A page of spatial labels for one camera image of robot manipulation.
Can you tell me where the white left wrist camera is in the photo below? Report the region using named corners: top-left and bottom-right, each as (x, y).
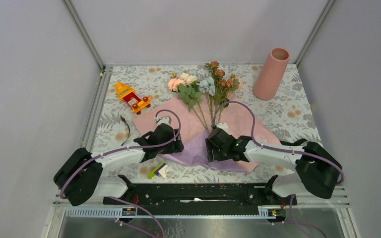
top-left (156, 116), bottom-right (172, 126)

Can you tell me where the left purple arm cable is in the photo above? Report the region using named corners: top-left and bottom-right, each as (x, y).
top-left (59, 109), bottom-right (182, 200)

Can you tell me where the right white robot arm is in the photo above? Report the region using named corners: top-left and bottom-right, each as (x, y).
top-left (205, 127), bottom-right (344, 204)

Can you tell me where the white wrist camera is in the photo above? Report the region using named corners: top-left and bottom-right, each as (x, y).
top-left (156, 116), bottom-right (172, 126)
top-left (213, 122), bottom-right (229, 132)

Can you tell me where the pink wrapping paper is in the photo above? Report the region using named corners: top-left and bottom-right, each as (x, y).
top-left (132, 93), bottom-right (282, 173)

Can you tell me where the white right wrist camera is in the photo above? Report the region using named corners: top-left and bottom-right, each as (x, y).
top-left (213, 122), bottom-right (229, 132)

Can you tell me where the green purple white toy block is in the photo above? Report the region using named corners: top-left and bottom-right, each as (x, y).
top-left (147, 162), bottom-right (168, 179)

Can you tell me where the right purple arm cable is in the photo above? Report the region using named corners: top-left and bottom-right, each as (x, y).
top-left (211, 100), bottom-right (346, 185)

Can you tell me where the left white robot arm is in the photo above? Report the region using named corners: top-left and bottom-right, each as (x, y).
top-left (53, 122), bottom-right (184, 206)

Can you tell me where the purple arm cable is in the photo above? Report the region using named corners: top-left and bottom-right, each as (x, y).
top-left (211, 100), bottom-right (346, 185)
top-left (59, 109), bottom-right (182, 200)

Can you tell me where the blue hydrangea flower stem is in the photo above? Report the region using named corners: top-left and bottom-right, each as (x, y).
top-left (187, 69), bottom-right (216, 127)

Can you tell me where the black ribbon with gold letters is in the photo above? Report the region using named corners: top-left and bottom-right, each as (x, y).
top-left (120, 115), bottom-right (308, 147)

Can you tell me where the purple paper flower bouquet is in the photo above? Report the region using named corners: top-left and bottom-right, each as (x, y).
top-left (161, 130), bottom-right (258, 172)

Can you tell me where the floral patterned table mat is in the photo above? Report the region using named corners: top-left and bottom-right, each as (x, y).
top-left (91, 64), bottom-right (320, 183)

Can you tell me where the orange rose flower stem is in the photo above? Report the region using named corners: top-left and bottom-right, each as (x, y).
top-left (204, 60), bottom-right (241, 122)

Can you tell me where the pink flower stem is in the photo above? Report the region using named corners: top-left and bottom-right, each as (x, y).
top-left (167, 72), bottom-right (190, 92)

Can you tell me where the pink cylindrical vase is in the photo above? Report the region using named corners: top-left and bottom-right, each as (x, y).
top-left (253, 48), bottom-right (290, 100)

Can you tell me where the perforated metal front rail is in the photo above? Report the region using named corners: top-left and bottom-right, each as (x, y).
top-left (64, 207), bottom-right (278, 220)

